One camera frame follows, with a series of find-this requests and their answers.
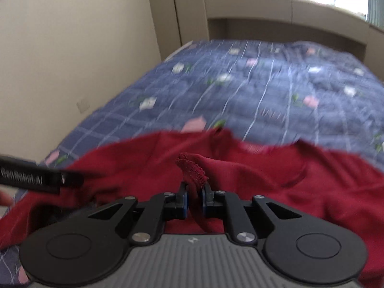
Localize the dark red long-sleeve sweater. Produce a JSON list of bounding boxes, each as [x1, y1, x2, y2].
[[1, 129, 383, 287]]

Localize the person hand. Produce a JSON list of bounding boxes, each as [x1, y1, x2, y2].
[[0, 191, 14, 207]]

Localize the blue plaid floral quilt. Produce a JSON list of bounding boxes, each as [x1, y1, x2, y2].
[[1, 40, 383, 287]]

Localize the beige window sill shelf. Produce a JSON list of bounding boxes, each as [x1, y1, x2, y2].
[[204, 0, 383, 68]]

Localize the white wall socket plate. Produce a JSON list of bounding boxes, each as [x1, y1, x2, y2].
[[76, 98, 90, 114]]

